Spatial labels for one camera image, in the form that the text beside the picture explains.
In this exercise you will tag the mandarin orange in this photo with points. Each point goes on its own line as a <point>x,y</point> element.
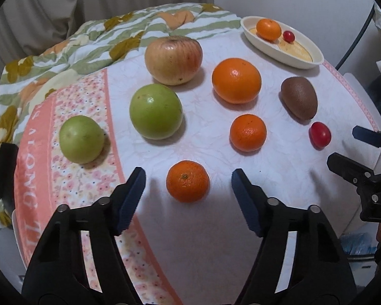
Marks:
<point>248,132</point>
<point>187,181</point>
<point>268,29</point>

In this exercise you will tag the large orange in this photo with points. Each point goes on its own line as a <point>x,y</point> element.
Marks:
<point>236,80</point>

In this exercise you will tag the black flat object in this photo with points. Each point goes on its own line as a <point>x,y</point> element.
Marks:
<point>3,174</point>

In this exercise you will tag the beige curtain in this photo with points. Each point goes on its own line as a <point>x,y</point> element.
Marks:
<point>35,6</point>

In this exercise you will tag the red cherry tomato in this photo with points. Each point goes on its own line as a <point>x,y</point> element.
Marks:
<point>289,36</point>
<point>320,135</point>

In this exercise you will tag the pink floral tablecloth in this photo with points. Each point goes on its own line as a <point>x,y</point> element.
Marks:
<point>209,152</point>

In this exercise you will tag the small green apple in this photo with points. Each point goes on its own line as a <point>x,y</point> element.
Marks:
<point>81,139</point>

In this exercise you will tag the large green apple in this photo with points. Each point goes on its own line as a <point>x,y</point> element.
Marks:
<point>155,111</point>

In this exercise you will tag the red yellow apple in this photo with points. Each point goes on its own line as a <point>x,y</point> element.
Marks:
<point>173,59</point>

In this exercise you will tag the brown kiwi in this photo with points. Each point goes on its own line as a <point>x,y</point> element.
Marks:
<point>299,98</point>

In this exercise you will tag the green striped floral blanket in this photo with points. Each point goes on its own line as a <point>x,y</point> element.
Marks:
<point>92,43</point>

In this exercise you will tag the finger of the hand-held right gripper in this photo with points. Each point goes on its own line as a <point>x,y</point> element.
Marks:
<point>366,136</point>
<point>346,166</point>

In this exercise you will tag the blue plastic bag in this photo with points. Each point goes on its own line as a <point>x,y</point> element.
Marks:
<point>357,244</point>

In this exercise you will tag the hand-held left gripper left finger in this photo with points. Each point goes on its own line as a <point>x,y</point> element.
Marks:
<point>131,197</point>

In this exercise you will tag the cream ceramic bowl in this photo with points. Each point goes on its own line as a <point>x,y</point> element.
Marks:
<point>304,57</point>

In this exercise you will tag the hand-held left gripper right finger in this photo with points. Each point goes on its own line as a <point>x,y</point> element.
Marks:
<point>246,200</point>

